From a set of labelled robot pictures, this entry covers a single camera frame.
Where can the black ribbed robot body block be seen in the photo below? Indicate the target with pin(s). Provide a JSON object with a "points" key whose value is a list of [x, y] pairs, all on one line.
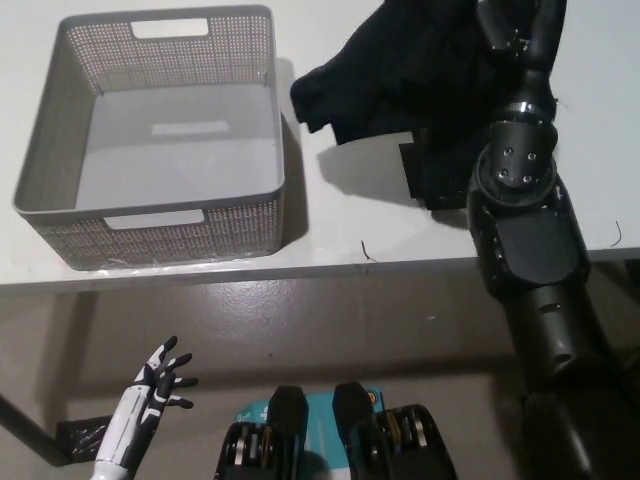
{"points": [[290, 430], [410, 450]]}

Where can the black tape patch on table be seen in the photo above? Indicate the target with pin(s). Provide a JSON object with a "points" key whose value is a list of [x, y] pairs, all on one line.
{"points": [[415, 175]]}

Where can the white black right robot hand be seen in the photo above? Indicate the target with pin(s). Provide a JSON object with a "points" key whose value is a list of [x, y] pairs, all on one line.
{"points": [[542, 30]]}

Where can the dark metal table leg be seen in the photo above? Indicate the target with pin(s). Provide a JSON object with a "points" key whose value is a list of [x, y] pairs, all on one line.
{"points": [[30, 430]]}

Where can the black t-shirt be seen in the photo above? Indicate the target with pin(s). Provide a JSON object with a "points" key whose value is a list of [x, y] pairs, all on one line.
{"points": [[400, 75]]}

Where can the black floor tape patch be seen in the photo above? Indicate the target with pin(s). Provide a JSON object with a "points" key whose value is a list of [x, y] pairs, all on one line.
{"points": [[80, 440]]}

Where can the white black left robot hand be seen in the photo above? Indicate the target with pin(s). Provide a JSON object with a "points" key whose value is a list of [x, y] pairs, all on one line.
{"points": [[130, 425]]}

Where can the grey perforated plastic basket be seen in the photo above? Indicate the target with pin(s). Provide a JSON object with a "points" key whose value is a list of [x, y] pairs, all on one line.
{"points": [[165, 150]]}

